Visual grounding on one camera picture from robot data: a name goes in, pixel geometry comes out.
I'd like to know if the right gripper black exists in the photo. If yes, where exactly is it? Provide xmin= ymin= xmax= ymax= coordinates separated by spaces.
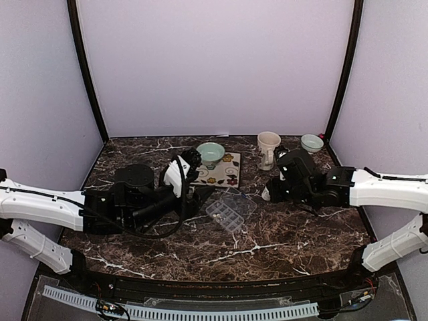
xmin=268 ymin=175 xmax=317 ymax=206

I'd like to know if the small white pill bottle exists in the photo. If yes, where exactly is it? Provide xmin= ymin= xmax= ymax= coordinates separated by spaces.
xmin=261 ymin=187 xmax=271 ymax=201

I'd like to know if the clear plastic pill organizer box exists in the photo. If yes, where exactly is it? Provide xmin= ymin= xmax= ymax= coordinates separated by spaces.
xmin=205 ymin=188 xmax=257 ymax=233

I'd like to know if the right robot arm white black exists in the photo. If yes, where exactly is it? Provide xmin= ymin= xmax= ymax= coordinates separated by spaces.
xmin=263 ymin=146 xmax=427 ymax=290

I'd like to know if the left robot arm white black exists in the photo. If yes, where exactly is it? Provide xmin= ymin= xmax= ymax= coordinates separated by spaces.
xmin=1 ymin=158 xmax=215 ymax=292

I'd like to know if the square floral ceramic plate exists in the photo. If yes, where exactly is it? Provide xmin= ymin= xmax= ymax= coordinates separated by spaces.
xmin=192 ymin=152 xmax=241 ymax=188

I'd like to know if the green ceramic bowl on plate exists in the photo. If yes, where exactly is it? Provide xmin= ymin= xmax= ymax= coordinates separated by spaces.
xmin=197 ymin=142 xmax=225 ymax=170

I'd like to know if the beige ceramic mug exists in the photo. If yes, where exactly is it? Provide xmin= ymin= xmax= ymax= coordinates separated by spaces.
xmin=257 ymin=131 xmax=282 ymax=171

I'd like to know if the small green bowl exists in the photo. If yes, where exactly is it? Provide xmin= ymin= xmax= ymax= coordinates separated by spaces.
xmin=300 ymin=134 xmax=324 ymax=154

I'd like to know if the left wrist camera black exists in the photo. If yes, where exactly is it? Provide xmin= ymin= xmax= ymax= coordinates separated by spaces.
xmin=181 ymin=148 xmax=201 ymax=175

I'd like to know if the black front table rail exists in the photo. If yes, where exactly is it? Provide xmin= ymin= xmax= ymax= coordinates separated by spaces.
xmin=59 ymin=270 xmax=379 ymax=301

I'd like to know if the white slotted cable duct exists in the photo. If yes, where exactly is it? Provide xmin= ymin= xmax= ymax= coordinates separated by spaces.
xmin=41 ymin=286 xmax=320 ymax=320

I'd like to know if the right black frame post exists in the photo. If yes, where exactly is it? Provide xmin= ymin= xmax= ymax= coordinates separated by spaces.
xmin=324 ymin=0 xmax=364 ymax=142

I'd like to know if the black frame post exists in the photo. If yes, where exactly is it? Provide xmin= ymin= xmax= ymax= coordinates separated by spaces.
xmin=66 ymin=0 xmax=110 ymax=144
xmin=324 ymin=0 xmax=364 ymax=142

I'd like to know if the left black frame post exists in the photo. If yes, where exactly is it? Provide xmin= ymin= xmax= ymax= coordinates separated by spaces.
xmin=66 ymin=0 xmax=110 ymax=144

